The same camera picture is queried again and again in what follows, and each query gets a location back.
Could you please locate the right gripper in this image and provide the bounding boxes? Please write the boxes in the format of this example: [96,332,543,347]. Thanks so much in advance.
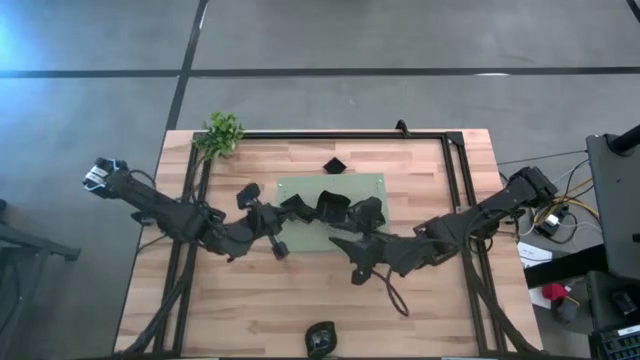
[328,234,426,287]

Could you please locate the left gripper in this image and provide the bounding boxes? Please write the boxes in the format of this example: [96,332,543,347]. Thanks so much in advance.
[236,182,306,261]

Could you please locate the black leaf-shaped plate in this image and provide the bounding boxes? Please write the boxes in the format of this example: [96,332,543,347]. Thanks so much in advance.
[349,196,387,234]
[304,320,338,360]

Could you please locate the black wavy square plate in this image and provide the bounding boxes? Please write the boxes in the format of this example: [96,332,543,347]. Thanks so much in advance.
[315,189,353,225]

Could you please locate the green perforated metal shelf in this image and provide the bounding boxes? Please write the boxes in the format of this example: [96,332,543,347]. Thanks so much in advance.
[276,173,391,254]

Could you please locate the artificial green potted plant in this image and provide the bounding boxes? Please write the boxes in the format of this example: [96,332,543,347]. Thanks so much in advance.
[192,111,246,162]

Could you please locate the white paper sheet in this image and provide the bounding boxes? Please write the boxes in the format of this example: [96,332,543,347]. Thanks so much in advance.
[517,241,554,270]
[528,285,554,310]

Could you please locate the small grey power adapter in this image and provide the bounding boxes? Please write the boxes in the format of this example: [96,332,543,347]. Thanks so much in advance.
[541,213,562,236]

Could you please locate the red round object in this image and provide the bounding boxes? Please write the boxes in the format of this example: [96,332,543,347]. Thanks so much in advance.
[542,282,571,302]

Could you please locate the black desk beam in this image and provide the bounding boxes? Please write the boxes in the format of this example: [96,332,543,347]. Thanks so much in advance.
[522,243,609,290]

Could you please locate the dark grey pouch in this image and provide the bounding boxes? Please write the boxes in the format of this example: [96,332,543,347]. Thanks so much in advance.
[552,298,581,324]

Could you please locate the dark grey box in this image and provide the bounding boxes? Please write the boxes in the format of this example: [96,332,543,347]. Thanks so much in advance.
[584,269,640,332]

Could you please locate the dark grey metal cabinet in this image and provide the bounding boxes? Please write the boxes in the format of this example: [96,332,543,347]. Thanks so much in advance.
[585,132,640,281]

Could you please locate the black handheld device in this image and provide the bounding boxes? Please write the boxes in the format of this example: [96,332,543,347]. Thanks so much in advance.
[612,291,640,317]

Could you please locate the black parts organiser box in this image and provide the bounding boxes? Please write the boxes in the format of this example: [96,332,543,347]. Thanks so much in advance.
[588,323,640,360]

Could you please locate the black round pole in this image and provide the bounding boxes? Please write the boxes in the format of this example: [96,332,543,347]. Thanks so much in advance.
[606,123,640,156]

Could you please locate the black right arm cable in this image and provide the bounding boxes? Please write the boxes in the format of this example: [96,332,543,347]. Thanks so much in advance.
[370,267,411,318]

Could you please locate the black aluminium table frame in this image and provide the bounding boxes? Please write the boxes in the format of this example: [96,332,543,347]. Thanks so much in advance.
[117,130,544,357]

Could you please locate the white cable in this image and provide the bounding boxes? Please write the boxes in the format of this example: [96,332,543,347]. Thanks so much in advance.
[517,219,601,239]

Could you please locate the thin grey cable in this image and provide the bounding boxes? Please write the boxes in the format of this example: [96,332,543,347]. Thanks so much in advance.
[497,148,589,166]

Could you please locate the yellow cable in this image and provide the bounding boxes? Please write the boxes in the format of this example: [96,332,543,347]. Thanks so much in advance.
[532,195,601,227]

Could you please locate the black desk frame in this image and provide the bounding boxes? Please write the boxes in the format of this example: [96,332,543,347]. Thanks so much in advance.
[0,198,82,360]

